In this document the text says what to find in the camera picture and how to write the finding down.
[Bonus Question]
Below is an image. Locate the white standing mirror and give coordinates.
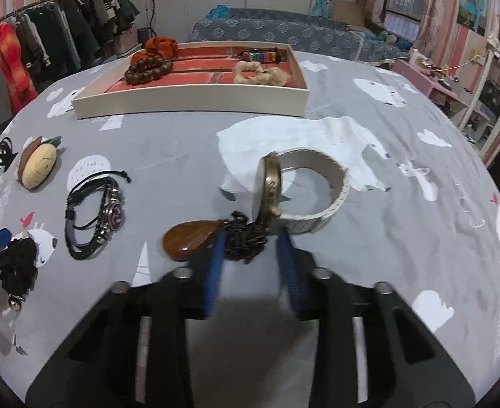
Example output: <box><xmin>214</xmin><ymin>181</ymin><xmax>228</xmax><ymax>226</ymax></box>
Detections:
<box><xmin>458</xmin><ymin>19</ymin><xmax>500</xmax><ymax>160</ymax></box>

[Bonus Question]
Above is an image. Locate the gold watch with white strap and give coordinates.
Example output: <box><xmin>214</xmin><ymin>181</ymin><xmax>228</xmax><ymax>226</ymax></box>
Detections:
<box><xmin>252</xmin><ymin>148</ymin><xmax>350</xmax><ymax>236</ymax></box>

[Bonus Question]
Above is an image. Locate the brown pendant black cord necklace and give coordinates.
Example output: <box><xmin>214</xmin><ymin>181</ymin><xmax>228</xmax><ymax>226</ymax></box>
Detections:
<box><xmin>162</xmin><ymin>210</ymin><xmax>272</xmax><ymax>264</ymax></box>

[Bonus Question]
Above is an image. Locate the framed couple wall photo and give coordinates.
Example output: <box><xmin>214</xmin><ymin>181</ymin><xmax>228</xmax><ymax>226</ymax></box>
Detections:
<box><xmin>457</xmin><ymin>0</ymin><xmax>490</xmax><ymax>37</ymax></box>

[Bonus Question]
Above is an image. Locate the small black hair clip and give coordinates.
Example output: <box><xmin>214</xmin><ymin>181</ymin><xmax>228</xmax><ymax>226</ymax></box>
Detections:
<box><xmin>0</xmin><ymin>137</ymin><xmax>19</xmax><ymax>165</ymax></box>

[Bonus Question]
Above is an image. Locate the orange scrunchie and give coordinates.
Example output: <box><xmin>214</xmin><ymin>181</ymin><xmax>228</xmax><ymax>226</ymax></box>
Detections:
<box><xmin>143</xmin><ymin>36</ymin><xmax>179</xmax><ymax>62</ymax></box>

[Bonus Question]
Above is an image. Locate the black braided cord bracelet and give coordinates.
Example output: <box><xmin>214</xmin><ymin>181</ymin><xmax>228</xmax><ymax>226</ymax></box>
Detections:
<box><xmin>64</xmin><ymin>171</ymin><xmax>132</xmax><ymax>261</ymax></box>

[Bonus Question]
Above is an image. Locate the pink desk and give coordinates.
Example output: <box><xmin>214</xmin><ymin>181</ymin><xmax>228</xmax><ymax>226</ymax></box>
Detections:
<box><xmin>392</xmin><ymin>57</ymin><xmax>491</xmax><ymax>125</ymax></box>

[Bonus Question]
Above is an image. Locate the brown wooden bead bracelet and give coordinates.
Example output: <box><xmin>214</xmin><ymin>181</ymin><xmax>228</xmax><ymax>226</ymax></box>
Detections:
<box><xmin>124</xmin><ymin>56</ymin><xmax>175</xmax><ymax>87</ymax></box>

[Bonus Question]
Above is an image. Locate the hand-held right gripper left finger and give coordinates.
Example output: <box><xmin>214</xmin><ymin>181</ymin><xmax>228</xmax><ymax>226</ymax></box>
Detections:
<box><xmin>25</xmin><ymin>232</ymin><xmax>227</xmax><ymax>408</ymax></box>

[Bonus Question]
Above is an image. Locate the black garment steamer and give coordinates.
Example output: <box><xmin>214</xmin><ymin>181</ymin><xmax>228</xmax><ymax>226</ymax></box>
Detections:
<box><xmin>137</xmin><ymin>0</ymin><xmax>159</xmax><ymax>46</ymax></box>

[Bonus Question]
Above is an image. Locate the row of hanging clothes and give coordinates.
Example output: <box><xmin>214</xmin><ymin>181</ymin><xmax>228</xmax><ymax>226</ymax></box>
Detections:
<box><xmin>0</xmin><ymin>0</ymin><xmax>141</xmax><ymax>137</ymax></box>

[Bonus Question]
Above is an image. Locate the sofa with blue patterned cover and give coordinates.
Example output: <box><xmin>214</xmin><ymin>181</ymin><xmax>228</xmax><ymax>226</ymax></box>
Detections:
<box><xmin>188</xmin><ymin>6</ymin><xmax>412</xmax><ymax>63</ymax></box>

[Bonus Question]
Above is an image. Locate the colourful beaded hair claw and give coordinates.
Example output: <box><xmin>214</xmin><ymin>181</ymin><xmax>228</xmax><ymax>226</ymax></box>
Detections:
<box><xmin>237</xmin><ymin>48</ymin><xmax>289</xmax><ymax>66</ymax></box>

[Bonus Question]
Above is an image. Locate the barred window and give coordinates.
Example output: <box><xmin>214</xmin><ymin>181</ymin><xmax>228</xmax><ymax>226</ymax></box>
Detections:
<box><xmin>383</xmin><ymin>0</ymin><xmax>429</xmax><ymax>35</ymax></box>

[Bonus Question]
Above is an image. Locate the pink floral curtain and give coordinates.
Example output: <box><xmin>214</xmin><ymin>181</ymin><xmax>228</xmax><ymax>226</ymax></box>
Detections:
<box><xmin>411</xmin><ymin>0</ymin><xmax>464</xmax><ymax>58</ymax></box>

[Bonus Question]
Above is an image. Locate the beige scrunchie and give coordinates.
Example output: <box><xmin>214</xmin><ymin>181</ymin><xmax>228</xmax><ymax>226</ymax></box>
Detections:
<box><xmin>233</xmin><ymin>60</ymin><xmax>293</xmax><ymax>87</ymax></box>

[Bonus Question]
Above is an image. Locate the black hair tie with bell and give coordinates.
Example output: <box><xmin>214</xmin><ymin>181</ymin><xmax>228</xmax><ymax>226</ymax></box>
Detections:
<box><xmin>0</xmin><ymin>237</ymin><xmax>39</xmax><ymax>310</ymax></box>

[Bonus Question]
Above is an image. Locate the beige tray with red lining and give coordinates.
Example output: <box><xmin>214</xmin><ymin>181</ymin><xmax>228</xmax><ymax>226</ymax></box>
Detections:
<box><xmin>71</xmin><ymin>41</ymin><xmax>310</xmax><ymax>120</ymax></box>

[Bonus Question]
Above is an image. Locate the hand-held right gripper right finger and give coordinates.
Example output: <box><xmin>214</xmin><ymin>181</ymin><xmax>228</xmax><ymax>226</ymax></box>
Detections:
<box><xmin>275</xmin><ymin>226</ymin><xmax>476</xmax><ymax>408</ymax></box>

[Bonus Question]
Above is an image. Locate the pink storage box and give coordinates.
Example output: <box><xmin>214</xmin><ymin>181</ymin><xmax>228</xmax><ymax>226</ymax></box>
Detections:
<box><xmin>114</xmin><ymin>28</ymin><xmax>142</xmax><ymax>57</ymax></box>

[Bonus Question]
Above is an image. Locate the plush pineapple hair clip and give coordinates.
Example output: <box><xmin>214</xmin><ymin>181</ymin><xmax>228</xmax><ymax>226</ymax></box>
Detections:
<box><xmin>17</xmin><ymin>135</ymin><xmax>64</xmax><ymax>190</ymax></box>

